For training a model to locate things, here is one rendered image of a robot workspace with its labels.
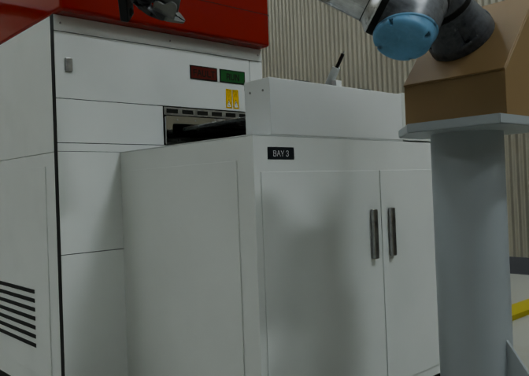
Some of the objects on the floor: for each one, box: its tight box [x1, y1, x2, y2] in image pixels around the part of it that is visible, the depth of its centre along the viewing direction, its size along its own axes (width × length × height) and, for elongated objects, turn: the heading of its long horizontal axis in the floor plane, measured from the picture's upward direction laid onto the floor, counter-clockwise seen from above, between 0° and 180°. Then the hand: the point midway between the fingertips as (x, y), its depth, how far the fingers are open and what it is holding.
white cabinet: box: [120, 135, 440, 376], centre depth 192 cm, size 64×96×82 cm
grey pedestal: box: [398, 112, 529, 376], centre depth 127 cm, size 51×44×82 cm
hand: (179, 21), depth 159 cm, fingers closed
